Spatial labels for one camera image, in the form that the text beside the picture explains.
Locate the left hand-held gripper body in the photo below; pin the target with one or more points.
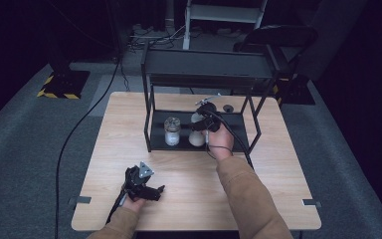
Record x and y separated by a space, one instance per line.
136 184

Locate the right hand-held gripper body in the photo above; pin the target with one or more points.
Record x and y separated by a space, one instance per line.
210 116

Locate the tall white jar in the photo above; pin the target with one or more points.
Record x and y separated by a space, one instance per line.
196 138

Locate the glass jar with silver lid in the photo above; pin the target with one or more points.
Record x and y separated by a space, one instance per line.
172 132

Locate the black metal shelf rack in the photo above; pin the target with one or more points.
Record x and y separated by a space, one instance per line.
205 63

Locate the person's left hand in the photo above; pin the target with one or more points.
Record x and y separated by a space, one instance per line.
134 204

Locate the person's right hand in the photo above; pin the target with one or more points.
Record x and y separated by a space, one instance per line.
221 142

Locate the black round table grommet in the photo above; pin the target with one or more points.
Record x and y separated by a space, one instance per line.
228 108

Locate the grey table edge clip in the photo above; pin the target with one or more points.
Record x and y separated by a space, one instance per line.
79 200
311 202

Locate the black stand base striped edge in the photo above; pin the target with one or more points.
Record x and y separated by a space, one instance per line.
295 93
64 84

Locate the white step ladder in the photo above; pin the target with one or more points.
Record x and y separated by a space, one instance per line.
224 13

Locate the black chair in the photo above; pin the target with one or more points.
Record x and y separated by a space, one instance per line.
278 35

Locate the grey curtain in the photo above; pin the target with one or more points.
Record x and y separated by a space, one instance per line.
331 33

